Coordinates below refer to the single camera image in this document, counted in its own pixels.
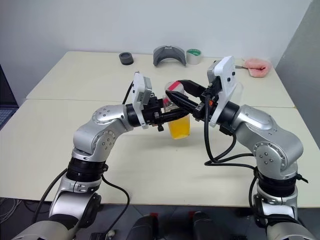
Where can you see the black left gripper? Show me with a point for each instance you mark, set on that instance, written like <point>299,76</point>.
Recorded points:
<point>153,112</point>

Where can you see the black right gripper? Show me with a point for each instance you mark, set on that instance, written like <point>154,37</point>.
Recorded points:
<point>208,105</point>

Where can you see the plastic cup with orange liquid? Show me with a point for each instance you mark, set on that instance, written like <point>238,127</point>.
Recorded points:
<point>179,128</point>

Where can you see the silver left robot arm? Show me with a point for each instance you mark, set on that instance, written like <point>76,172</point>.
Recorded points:
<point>100,130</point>

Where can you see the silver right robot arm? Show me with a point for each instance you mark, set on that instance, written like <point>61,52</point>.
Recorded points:
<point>265,135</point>

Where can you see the tape roll with green core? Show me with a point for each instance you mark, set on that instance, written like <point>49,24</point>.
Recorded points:
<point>194,58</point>

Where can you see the grey curved plastic shell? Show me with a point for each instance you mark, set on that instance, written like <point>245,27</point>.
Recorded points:
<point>170,53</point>

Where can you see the pink cloth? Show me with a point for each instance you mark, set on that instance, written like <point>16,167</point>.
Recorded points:
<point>257,67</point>

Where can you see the dark rounded shape red mark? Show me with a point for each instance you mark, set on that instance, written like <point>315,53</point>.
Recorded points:
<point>145,226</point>
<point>205,225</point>

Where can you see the grey partition panel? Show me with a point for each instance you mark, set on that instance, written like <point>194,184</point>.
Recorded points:
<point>300,50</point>

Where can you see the dark laptop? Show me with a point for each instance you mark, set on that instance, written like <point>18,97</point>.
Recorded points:
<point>6,100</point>

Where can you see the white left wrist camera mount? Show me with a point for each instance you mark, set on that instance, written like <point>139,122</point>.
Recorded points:
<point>138,87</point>

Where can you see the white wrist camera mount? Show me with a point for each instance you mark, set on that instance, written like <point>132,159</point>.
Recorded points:
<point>138,87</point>
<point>226,72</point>

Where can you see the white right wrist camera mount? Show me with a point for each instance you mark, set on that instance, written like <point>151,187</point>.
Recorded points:
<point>226,72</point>

